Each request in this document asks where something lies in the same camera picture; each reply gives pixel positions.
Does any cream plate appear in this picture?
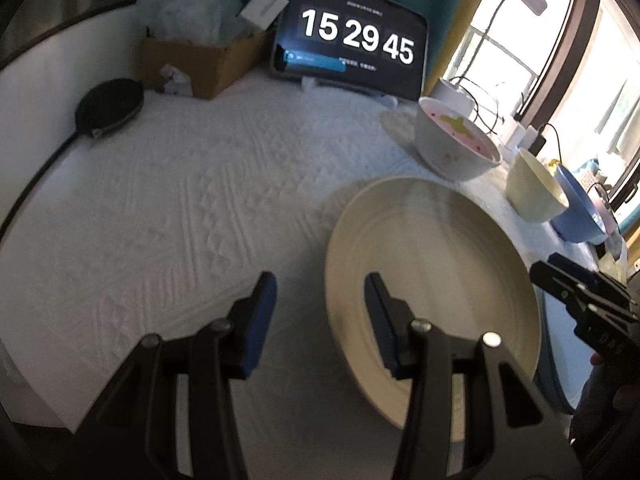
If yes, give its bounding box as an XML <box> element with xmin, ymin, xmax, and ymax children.
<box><xmin>324</xmin><ymin>176</ymin><xmax>543</xmax><ymax>445</ymax></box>

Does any pink strawberry bowl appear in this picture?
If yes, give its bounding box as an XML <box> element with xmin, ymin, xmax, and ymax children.
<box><xmin>414</xmin><ymin>96</ymin><xmax>502</xmax><ymax>182</ymax></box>

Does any blue bowl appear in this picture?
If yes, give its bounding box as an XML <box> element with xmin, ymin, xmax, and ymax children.
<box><xmin>551</xmin><ymin>162</ymin><xmax>621</xmax><ymax>245</ymax></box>

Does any small white card box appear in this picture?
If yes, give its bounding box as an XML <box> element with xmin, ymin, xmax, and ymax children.
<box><xmin>239</xmin><ymin>0</ymin><xmax>288</xmax><ymax>31</ymax></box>

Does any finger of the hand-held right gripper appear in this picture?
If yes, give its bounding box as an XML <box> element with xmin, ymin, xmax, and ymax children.
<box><xmin>546</xmin><ymin>254</ymin><xmax>632</xmax><ymax>292</ymax></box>
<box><xmin>529</xmin><ymin>259</ymin><xmax>597</xmax><ymax>322</ymax></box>

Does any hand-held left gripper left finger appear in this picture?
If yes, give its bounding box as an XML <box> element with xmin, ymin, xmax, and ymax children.
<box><xmin>65</xmin><ymin>271</ymin><xmax>278</xmax><ymax>480</ymax></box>

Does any white power strip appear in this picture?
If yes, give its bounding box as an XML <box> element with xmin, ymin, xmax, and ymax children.
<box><xmin>497</xmin><ymin>125</ymin><xmax>543</xmax><ymax>154</ymax></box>

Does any long black charger cable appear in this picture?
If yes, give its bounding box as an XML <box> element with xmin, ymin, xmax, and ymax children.
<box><xmin>537</xmin><ymin>122</ymin><xmax>564</xmax><ymax>162</ymax></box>

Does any pale blue plate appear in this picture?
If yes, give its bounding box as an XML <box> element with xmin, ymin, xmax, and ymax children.
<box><xmin>530</xmin><ymin>285</ymin><xmax>588</xmax><ymax>416</ymax></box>

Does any black tablet clock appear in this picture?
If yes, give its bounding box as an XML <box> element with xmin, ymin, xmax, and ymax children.
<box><xmin>270</xmin><ymin>0</ymin><xmax>431</xmax><ymax>103</ymax></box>

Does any black lamp cable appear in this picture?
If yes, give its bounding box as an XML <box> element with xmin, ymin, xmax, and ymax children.
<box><xmin>447</xmin><ymin>76</ymin><xmax>503</xmax><ymax>136</ymax></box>

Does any crumpled white tissue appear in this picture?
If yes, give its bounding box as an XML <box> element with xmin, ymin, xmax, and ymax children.
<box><xmin>159</xmin><ymin>63</ymin><xmax>194</xmax><ymax>97</ymax></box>

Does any black round pouch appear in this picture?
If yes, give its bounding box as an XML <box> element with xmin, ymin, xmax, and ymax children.
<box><xmin>75</xmin><ymin>78</ymin><xmax>146</xmax><ymax>139</ymax></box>

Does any cream bowl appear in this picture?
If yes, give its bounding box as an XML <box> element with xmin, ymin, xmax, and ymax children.
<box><xmin>505</xmin><ymin>147</ymin><xmax>571</xmax><ymax>224</ymax></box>

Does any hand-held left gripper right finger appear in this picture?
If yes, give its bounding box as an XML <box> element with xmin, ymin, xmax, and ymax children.
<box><xmin>364</xmin><ymin>272</ymin><xmax>583</xmax><ymax>480</ymax></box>

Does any person's right hand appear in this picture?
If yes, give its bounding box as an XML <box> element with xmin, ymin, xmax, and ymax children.
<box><xmin>589</xmin><ymin>352</ymin><xmax>640</xmax><ymax>413</ymax></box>

